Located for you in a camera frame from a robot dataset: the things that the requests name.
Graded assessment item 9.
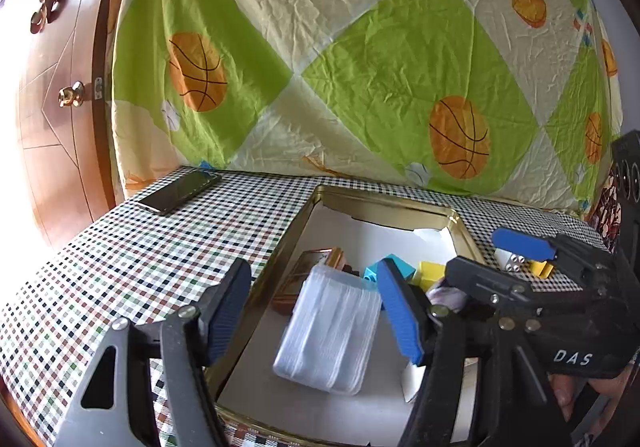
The red patterned cloth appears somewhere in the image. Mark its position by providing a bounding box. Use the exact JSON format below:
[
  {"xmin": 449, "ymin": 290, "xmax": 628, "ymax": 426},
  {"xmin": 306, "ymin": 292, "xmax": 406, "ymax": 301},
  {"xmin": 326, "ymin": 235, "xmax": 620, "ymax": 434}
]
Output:
[{"xmin": 585, "ymin": 172, "xmax": 621, "ymax": 248}]

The checkered tablecloth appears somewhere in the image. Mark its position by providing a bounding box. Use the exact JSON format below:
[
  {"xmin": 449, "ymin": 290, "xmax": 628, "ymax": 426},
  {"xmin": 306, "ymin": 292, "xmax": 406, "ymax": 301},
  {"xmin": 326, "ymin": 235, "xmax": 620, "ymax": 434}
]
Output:
[{"xmin": 0, "ymin": 166, "xmax": 616, "ymax": 447}]

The white paper liner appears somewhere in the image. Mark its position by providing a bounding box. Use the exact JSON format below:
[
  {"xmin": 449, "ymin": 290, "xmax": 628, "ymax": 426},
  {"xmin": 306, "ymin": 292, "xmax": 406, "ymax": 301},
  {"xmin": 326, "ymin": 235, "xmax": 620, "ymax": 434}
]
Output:
[{"xmin": 217, "ymin": 206, "xmax": 458, "ymax": 433}]

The basketball print blanket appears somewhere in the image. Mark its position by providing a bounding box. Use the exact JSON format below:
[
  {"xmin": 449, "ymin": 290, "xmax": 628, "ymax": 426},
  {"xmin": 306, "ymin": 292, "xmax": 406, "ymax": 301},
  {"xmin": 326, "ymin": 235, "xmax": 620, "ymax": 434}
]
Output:
[{"xmin": 107, "ymin": 0, "xmax": 623, "ymax": 215}]

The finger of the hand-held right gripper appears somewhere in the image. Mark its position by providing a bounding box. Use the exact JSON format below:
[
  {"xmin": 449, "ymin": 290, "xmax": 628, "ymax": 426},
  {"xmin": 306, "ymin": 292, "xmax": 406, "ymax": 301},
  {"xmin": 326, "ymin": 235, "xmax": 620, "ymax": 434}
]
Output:
[
  {"xmin": 445, "ymin": 255, "xmax": 547, "ymax": 319},
  {"xmin": 491, "ymin": 228, "xmax": 621, "ymax": 288}
]

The gold tin box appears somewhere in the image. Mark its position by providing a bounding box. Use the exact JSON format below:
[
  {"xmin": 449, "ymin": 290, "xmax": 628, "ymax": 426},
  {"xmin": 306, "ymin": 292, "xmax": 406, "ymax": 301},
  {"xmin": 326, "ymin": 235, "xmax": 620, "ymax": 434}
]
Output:
[{"xmin": 202, "ymin": 184, "xmax": 486, "ymax": 445}]

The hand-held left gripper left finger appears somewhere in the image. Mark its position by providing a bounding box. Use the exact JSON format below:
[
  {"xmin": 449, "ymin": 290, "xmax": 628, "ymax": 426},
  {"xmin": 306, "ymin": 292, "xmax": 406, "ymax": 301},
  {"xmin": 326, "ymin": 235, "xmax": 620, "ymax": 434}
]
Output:
[{"xmin": 52, "ymin": 257, "xmax": 252, "ymax": 447}]

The brass door knob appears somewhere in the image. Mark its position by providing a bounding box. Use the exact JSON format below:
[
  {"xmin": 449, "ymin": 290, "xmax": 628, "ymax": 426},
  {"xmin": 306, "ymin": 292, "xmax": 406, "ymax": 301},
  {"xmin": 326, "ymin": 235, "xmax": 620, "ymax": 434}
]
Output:
[{"xmin": 56, "ymin": 81, "xmax": 85, "ymax": 108}]

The rose gold box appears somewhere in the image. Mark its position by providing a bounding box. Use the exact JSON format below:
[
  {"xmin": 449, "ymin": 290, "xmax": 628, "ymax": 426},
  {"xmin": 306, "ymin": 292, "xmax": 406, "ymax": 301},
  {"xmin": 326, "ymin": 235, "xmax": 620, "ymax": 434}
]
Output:
[{"xmin": 271, "ymin": 248, "xmax": 351, "ymax": 315}]

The person's right hand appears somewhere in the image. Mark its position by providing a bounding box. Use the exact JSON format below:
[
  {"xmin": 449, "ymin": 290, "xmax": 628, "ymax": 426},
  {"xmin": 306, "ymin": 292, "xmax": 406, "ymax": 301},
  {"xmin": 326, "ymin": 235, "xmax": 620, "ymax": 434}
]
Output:
[{"xmin": 547, "ymin": 374, "xmax": 590, "ymax": 422}]

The teal toy block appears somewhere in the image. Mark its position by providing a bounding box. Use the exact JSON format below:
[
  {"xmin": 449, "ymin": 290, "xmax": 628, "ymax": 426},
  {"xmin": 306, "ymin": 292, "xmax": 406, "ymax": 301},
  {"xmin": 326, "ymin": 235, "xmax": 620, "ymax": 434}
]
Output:
[{"xmin": 362, "ymin": 254, "xmax": 417, "ymax": 285}]

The black smartphone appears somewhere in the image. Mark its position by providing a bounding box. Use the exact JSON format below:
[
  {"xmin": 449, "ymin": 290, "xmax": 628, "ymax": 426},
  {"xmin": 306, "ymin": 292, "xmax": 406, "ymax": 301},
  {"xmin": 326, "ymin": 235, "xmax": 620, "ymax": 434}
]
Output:
[{"xmin": 136, "ymin": 170, "xmax": 222, "ymax": 216}]

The translucent plastic box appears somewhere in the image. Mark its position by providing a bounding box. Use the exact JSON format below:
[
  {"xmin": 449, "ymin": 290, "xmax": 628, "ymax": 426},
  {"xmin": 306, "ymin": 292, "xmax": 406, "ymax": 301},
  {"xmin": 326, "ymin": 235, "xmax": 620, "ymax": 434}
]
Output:
[{"xmin": 272, "ymin": 266, "xmax": 383, "ymax": 396}]

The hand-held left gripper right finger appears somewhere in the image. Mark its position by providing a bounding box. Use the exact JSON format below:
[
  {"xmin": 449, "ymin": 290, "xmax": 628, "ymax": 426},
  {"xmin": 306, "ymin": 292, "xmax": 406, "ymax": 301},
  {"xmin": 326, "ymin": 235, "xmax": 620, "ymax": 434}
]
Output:
[{"xmin": 375, "ymin": 257, "xmax": 576, "ymax": 447}]

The brown wooden door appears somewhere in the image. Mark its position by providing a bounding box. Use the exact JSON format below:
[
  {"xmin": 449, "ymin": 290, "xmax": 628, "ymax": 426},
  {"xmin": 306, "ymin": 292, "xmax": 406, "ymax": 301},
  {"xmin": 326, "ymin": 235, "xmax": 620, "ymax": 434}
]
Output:
[{"xmin": 0, "ymin": 0, "xmax": 136, "ymax": 253}]

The plain yellow toy block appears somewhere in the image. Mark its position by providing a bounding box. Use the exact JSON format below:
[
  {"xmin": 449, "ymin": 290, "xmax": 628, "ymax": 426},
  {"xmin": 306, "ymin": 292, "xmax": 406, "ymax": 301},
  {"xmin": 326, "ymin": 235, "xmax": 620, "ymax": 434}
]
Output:
[{"xmin": 410, "ymin": 261, "xmax": 447, "ymax": 293}]

